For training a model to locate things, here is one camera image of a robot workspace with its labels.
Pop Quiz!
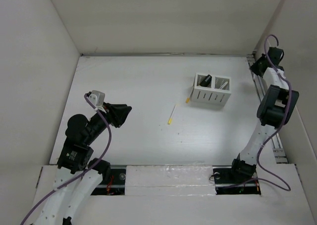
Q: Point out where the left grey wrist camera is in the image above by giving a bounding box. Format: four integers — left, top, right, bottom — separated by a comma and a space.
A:
84, 90, 105, 112

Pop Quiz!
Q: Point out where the white slotted pen holder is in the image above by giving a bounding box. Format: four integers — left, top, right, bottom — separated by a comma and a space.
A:
189, 73, 232, 107

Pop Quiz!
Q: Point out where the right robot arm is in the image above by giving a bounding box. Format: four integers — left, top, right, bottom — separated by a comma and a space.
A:
229, 47, 299, 187

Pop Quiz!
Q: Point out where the aluminium rail right side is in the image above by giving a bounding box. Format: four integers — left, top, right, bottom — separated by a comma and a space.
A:
239, 54, 298, 167

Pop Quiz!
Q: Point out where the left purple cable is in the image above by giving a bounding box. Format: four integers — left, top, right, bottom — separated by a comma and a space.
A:
19, 93, 112, 225

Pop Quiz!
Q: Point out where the white yellow marker pen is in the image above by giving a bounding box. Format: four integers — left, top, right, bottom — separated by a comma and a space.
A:
167, 104, 177, 125

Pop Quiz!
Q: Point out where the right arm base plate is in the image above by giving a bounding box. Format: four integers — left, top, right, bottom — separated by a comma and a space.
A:
209, 166, 261, 195

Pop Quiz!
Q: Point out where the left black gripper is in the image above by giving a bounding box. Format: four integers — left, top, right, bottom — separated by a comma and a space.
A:
85, 100, 132, 144

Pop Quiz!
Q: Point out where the yellow cap black highlighter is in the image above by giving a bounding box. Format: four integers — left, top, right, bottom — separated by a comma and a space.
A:
199, 74, 212, 87

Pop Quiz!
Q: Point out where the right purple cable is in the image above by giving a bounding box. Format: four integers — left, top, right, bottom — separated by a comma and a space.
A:
217, 34, 292, 192

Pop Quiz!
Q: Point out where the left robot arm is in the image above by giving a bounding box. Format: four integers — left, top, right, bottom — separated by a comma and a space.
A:
35, 103, 132, 225

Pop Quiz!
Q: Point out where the purple cable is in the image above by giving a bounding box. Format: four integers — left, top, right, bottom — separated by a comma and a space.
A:
217, 34, 292, 192
19, 93, 112, 225

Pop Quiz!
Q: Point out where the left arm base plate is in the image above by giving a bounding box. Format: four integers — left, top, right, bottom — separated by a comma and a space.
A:
92, 166, 126, 196

